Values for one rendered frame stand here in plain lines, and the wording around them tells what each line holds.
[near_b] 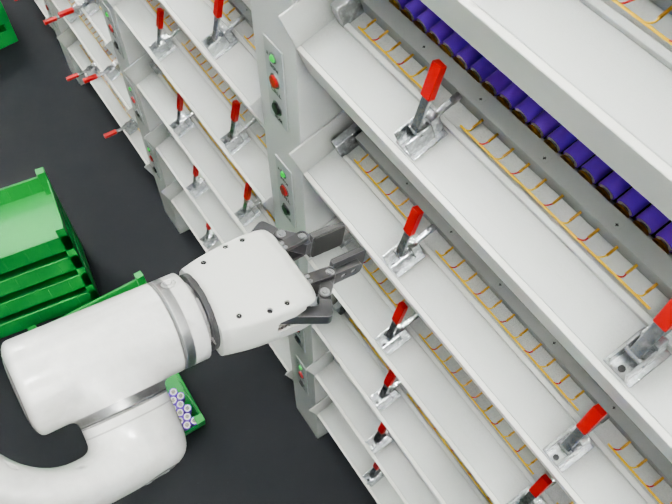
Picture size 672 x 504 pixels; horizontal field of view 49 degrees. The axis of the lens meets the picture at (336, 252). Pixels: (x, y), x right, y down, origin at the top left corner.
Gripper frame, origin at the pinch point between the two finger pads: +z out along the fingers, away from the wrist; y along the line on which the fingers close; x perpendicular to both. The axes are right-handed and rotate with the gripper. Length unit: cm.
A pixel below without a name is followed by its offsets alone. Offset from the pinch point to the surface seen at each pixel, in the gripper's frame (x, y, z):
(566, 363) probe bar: -2.9, 20.6, 14.2
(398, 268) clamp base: -7.2, 0.9, 9.1
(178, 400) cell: -100, -41, 0
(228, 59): -7.9, -40.7, 10.2
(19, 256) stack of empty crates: -82, -82, -19
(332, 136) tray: -4.0, -17.8, 12.0
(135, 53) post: -41, -88, 15
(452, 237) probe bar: -2.8, 2.6, 14.3
